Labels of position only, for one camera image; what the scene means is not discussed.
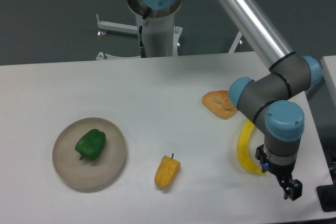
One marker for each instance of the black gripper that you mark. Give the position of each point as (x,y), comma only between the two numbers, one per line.
(281,167)

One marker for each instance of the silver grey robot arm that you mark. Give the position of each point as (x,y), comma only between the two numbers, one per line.
(266,102)

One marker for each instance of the yellow bell pepper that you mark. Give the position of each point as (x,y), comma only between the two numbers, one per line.
(166,171)

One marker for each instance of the green bell pepper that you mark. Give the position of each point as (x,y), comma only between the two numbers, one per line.
(91,144)

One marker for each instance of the beige round plate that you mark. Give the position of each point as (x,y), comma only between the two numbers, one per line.
(85,175)

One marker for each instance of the black device at edge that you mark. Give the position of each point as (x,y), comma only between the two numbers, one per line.
(326,195)

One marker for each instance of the yellow banana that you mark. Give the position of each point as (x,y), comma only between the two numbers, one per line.
(242,149)

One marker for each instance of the orange bread slice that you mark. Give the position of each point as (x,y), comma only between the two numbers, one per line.
(219,104)

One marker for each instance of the white side table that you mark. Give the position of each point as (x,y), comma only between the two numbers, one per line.
(329,72)

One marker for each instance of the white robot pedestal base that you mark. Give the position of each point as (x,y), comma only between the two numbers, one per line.
(191,27)

